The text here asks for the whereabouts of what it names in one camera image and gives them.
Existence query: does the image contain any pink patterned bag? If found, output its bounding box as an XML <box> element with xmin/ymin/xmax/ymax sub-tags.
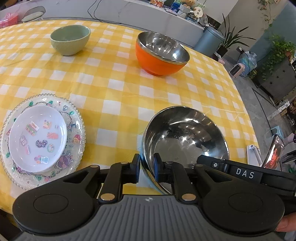
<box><xmin>213</xmin><ymin>52</ymin><xmax>226</xmax><ymax>65</ymax></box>

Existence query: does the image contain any clear glass plate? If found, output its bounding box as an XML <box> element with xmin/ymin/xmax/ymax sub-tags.
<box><xmin>0</xmin><ymin>93</ymin><xmax>87</xmax><ymax>191</ymax></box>

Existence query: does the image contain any trailing green pothos plant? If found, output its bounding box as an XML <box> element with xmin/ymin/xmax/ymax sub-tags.
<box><xmin>261</xmin><ymin>34</ymin><xmax>296</xmax><ymax>80</ymax></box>

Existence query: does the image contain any clear backed chair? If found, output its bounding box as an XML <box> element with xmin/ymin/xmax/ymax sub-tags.
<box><xmin>21</xmin><ymin>6</ymin><xmax>46</xmax><ymax>23</ymax></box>

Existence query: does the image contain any blue steel bowl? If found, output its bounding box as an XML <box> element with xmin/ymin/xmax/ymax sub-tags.
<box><xmin>140</xmin><ymin>106</ymin><xmax>230</xmax><ymax>195</ymax></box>

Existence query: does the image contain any white phone stand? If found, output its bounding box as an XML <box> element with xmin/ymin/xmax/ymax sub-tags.
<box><xmin>246</xmin><ymin>144</ymin><xmax>263</xmax><ymax>166</ymax></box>

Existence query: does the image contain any small white sticker plate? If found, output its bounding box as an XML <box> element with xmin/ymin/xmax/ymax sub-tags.
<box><xmin>9</xmin><ymin>105</ymin><xmax>68</xmax><ymax>173</ymax></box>

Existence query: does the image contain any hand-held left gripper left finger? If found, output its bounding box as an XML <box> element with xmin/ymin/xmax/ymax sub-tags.
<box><xmin>61</xmin><ymin>153</ymin><xmax>141</xmax><ymax>202</ymax></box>

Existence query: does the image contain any white fruit pattern plate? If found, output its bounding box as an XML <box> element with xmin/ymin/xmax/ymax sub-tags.
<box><xmin>3</xmin><ymin>98</ymin><xmax>81</xmax><ymax>183</ymax></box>

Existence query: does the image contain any potted snake plant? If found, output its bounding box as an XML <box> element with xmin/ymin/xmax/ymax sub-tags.
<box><xmin>216</xmin><ymin>13</ymin><xmax>253</xmax><ymax>57</ymax></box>

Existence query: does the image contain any grey blue trash bin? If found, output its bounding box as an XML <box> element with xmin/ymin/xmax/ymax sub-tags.
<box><xmin>194</xmin><ymin>26</ymin><xmax>225</xmax><ymax>56</ymax></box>

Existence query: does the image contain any green ceramic bowl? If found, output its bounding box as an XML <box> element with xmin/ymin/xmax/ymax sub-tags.
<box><xmin>50</xmin><ymin>25</ymin><xmax>91</xmax><ymax>56</ymax></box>

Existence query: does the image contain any grey drawer cabinet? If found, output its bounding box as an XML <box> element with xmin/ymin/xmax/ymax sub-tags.
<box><xmin>252</xmin><ymin>56</ymin><xmax>296</xmax><ymax>100</ymax></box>

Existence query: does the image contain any small pale green stool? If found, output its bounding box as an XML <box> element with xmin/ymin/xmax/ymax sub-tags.
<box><xmin>270</xmin><ymin>126</ymin><xmax>287</xmax><ymax>140</ymax></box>

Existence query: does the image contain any pink plastic box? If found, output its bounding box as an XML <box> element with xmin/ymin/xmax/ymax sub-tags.
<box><xmin>0</xmin><ymin>13</ymin><xmax>19</xmax><ymax>28</ymax></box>

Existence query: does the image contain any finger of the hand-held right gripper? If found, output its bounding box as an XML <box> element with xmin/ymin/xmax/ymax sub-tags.
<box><xmin>196</xmin><ymin>155</ymin><xmax>232</xmax><ymax>173</ymax></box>

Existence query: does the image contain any black power cable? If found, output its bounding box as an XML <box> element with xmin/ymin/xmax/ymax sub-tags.
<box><xmin>87</xmin><ymin>0</ymin><xmax>123</xmax><ymax>24</ymax></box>

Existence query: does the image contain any person's right hand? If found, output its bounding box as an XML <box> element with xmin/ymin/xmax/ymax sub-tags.
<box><xmin>276</xmin><ymin>214</ymin><xmax>296</xmax><ymax>232</ymax></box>

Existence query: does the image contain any pink space heater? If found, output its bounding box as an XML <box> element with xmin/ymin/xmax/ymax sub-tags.
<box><xmin>229</xmin><ymin>64</ymin><xmax>246</xmax><ymax>78</ymax></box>

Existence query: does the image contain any yellow checked tablecloth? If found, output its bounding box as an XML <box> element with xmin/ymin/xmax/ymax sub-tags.
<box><xmin>0</xmin><ymin>20</ymin><xmax>259</xmax><ymax>215</ymax></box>

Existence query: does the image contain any orange steel bowl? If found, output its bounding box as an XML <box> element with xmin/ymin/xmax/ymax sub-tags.
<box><xmin>135</xmin><ymin>31</ymin><xmax>190</xmax><ymax>76</ymax></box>

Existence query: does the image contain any black smartphone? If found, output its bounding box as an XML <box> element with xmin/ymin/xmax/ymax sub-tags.
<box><xmin>261</xmin><ymin>134</ymin><xmax>285</xmax><ymax>169</ymax></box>

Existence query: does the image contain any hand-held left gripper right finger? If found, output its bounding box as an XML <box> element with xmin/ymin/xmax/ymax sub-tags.
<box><xmin>153</xmin><ymin>153</ymin><xmax>232</xmax><ymax>202</ymax></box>

